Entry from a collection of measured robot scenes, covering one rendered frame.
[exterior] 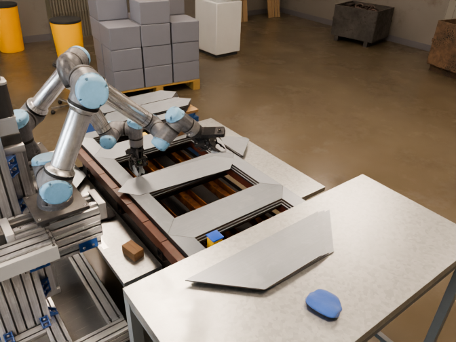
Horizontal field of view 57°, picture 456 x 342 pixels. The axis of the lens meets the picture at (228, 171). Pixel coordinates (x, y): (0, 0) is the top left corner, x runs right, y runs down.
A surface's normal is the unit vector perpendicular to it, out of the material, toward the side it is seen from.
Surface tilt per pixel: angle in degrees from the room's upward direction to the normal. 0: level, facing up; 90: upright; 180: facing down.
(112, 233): 0
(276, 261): 0
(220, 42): 90
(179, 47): 90
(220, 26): 90
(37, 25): 90
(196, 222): 0
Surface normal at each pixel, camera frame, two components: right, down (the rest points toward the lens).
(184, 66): 0.52, 0.46
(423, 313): 0.04, -0.85
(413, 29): -0.80, 0.29
